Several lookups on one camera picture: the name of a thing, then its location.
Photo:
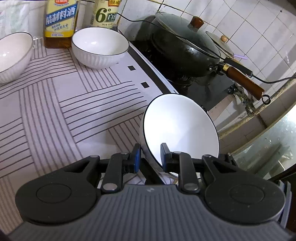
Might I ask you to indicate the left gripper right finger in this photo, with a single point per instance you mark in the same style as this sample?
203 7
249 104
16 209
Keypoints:
182 164

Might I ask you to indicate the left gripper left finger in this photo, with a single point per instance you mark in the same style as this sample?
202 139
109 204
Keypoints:
117 166

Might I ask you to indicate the large white ribbed bowl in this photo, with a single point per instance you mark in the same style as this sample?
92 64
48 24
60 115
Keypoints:
179 122

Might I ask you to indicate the small white ribbed bowl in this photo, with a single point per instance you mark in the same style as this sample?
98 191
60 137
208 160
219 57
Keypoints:
99 48

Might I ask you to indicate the black gas stove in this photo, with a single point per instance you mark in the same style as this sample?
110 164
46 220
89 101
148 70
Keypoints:
203 88

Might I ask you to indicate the striped table mat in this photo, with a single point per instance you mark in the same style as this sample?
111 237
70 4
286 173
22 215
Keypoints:
60 111

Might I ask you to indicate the black wok with lid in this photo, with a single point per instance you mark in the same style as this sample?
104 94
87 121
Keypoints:
164 27

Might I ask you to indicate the white vinegar bottle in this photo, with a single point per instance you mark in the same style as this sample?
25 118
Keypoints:
104 13

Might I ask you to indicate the yellow-label cooking wine bottle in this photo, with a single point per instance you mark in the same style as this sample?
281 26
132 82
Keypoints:
60 23

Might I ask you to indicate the white plastic bag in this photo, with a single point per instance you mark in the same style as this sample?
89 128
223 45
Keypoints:
14 17

